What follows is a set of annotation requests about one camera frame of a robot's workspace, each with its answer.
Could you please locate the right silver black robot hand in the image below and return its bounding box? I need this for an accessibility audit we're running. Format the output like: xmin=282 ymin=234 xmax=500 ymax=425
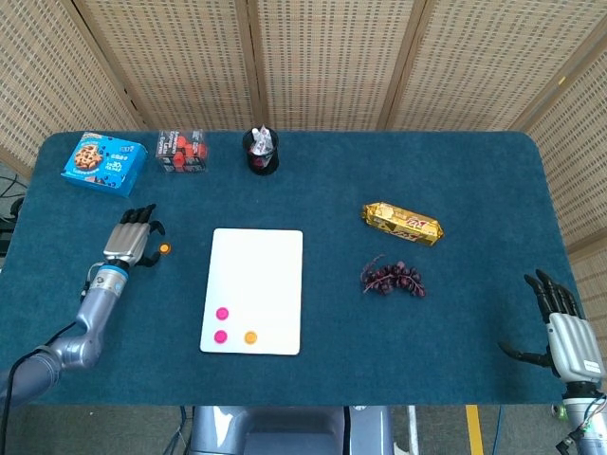
xmin=497 ymin=268 xmax=607 ymax=384

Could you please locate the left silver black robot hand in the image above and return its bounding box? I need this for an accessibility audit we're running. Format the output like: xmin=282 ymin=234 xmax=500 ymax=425
xmin=101 ymin=203 xmax=167 ymax=270

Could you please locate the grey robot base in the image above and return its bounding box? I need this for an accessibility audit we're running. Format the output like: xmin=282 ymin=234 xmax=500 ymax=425
xmin=189 ymin=405 xmax=395 ymax=455

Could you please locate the white magnetic board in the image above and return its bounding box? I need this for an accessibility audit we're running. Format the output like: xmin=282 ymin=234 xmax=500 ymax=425
xmin=199 ymin=227 xmax=304 ymax=356

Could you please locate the blue cookie box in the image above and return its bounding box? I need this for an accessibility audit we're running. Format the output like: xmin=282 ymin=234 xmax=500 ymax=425
xmin=60 ymin=131 xmax=149 ymax=199

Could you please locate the red and black snack box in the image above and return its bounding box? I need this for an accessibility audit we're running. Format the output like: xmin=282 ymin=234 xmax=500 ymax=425
xmin=156 ymin=128 xmax=210 ymax=174

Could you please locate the yellow floor tape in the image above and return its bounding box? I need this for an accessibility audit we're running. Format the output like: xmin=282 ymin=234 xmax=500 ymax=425
xmin=466 ymin=405 xmax=486 ymax=455

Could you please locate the teal table cloth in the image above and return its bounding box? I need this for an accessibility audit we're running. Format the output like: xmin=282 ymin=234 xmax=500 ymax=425
xmin=0 ymin=131 xmax=580 ymax=408

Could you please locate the black mesh pen holder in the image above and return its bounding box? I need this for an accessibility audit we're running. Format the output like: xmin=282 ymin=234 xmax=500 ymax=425
xmin=242 ymin=128 xmax=281 ymax=176

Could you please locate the white spout pouch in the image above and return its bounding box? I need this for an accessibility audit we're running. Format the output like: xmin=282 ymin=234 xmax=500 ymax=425
xmin=249 ymin=124 xmax=272 ymax=156

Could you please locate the purple grape bunch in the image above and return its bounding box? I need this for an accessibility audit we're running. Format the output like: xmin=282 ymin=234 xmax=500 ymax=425
xmin=361 ymin=254 xmax=427 ymax=299

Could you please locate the gold biscuit packet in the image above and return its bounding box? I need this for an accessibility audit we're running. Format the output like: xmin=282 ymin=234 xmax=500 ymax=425
xmin=361 ymin=201 xmax=446 ymax=247

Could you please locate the woven bamboo folding screen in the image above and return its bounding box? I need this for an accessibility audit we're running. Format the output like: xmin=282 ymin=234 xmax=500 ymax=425
xmin=0 ymin=0 xmax=607 ymax=333

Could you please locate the blue cable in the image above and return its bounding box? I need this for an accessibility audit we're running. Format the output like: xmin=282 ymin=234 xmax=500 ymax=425
xmin=490 ymin=405 xmax=504 ymax=455

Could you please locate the black cable bundle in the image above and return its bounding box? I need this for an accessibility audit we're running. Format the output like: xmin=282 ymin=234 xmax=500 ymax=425
xmin=0 ymin=173 xmax=28 ymax=247

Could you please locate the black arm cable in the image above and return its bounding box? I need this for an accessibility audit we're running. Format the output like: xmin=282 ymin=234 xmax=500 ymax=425
xmin=0 ymin=321 xmax=78 ymax=446

